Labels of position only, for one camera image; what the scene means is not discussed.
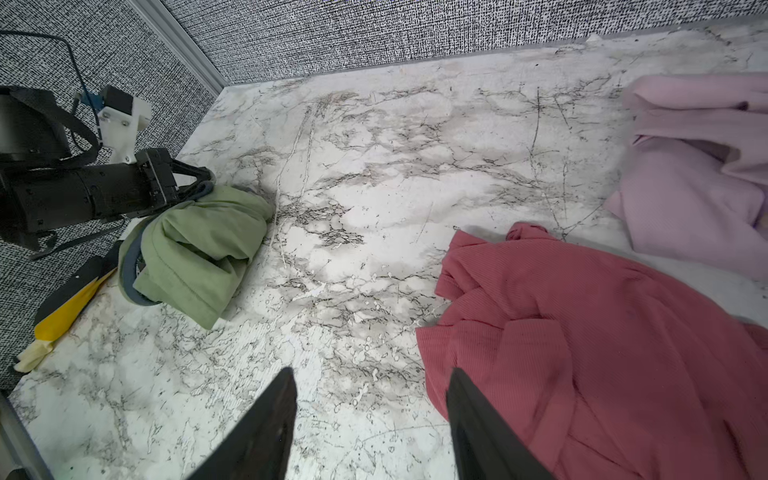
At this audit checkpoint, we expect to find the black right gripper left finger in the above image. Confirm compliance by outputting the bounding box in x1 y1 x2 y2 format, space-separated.
190 367 297 480

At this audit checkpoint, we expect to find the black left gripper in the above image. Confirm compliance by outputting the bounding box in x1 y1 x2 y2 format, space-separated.
1 148 215 236

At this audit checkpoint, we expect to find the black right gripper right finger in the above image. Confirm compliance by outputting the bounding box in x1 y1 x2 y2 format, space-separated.
446 368 553 480

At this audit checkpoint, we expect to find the olive green cloth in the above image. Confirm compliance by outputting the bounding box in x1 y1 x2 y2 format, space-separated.
118 185 274 330

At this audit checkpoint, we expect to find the dark red cloth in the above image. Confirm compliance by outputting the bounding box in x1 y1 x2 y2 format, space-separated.
416 222 767 479

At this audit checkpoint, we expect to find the light pink cloth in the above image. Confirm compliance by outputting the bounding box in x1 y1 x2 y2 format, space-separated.
605 72 767 281

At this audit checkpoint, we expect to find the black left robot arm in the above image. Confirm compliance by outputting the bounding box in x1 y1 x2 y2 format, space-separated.
1 86 214 260

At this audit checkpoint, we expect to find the yellow cloth under glove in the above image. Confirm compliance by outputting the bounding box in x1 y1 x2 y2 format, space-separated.
13 273 114 374

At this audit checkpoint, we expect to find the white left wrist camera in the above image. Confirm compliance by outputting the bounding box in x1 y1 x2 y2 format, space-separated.
98 85 153 164

